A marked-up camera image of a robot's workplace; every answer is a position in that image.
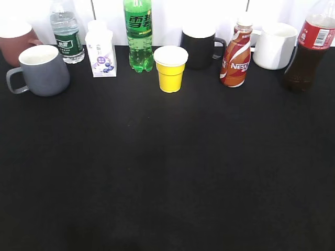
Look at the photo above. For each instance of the white ceramic mug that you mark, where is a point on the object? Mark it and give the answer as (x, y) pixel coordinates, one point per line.
(274, 46)

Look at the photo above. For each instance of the orange nescafe coffee bottle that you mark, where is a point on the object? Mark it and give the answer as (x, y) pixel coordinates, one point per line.
(237, 55)

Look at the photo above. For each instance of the clear water bottle green label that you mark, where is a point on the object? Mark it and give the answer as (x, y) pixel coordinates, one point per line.
(66, 31)

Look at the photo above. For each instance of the grey ceramic mug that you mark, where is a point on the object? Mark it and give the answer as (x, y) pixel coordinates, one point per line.
(44, 71)

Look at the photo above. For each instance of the cola bottle red label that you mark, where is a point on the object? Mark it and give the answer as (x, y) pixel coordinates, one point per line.
(314, 40)

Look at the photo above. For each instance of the black ceramic mug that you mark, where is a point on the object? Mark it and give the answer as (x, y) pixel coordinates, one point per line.
(199, 41)

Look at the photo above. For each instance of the white blueberry yogurt bottle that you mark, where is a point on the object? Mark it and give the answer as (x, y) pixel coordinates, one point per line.
(101, 51)

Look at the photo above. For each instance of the green sprite bottle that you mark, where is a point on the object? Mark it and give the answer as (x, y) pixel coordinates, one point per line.
(138, 20)

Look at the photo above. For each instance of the red-brown ceramic mug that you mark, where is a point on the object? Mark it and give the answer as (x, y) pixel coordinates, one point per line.
(16, 36)

